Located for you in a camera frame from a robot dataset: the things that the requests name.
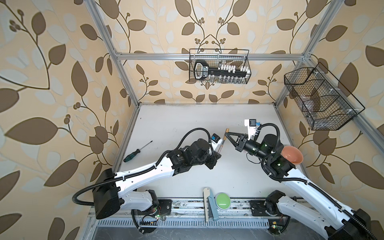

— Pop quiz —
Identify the green push button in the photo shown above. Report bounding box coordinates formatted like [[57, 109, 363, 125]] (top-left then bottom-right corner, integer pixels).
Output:
[[215, 193, 231, 211]]

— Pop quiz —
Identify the rear wire basket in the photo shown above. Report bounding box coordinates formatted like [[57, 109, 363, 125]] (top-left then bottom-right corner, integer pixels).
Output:
[[189, 48, 252, 85]]

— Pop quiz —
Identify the pink cup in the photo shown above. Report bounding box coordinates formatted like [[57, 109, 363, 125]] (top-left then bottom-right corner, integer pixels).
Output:
[[281, 146, 304, 165]]

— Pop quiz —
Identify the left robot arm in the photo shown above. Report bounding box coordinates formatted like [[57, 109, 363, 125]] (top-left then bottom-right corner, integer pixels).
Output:
[[72, 134, 224, 220]]

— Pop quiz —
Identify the black tool in basket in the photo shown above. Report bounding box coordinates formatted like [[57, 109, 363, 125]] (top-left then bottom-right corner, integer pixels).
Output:
[[192, 60, 251, 81]]

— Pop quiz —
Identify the green handled screwdriver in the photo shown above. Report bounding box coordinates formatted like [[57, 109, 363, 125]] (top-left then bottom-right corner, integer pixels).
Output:
[[123, 141, 153, 163]]

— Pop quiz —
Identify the grey bracket tool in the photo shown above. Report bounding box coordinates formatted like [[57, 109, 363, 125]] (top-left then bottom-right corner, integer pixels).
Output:
[[203, 188, 220, 222]]

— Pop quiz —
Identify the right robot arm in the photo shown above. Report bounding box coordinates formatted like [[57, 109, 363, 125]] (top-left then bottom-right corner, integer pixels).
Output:
[[225, 123, 376, 240]]

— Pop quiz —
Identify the brown pen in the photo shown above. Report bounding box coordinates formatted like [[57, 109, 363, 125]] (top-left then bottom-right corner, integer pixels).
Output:
[[217, 136, 227, 153]]

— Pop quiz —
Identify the side wire basket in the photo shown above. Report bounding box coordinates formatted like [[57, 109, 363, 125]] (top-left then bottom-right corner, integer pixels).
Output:
[[284, 62, 366, 131]]

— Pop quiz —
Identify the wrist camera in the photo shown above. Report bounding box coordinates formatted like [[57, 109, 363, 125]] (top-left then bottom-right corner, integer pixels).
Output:
[[245, 119, 261, 141], [211, 134, 222, 153]]

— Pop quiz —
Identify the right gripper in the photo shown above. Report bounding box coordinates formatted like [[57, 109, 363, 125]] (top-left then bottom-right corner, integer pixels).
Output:
[[226, 131, 270, 164]]

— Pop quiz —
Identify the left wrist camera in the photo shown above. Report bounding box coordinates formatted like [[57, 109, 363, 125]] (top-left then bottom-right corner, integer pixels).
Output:
[[211, 134, 222, 153]]

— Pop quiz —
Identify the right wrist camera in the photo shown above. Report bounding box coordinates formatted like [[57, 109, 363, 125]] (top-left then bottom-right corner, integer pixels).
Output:
[[245, 119, 261, 141]]

